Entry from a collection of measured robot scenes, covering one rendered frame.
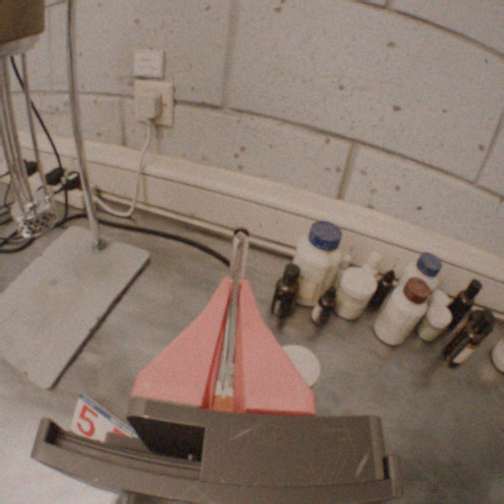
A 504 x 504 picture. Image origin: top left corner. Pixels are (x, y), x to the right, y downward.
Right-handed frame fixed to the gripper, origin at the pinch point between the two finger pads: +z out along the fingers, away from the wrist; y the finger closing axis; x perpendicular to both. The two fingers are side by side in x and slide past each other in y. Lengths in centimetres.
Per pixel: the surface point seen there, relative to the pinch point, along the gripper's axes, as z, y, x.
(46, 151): 53, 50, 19
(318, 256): 24.4, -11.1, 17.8
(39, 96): 59, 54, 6
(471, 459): -4.5, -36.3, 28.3
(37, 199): 20.6, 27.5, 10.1
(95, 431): -1.3, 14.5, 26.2
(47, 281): 20.8, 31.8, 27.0
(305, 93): 41.3, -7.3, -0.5
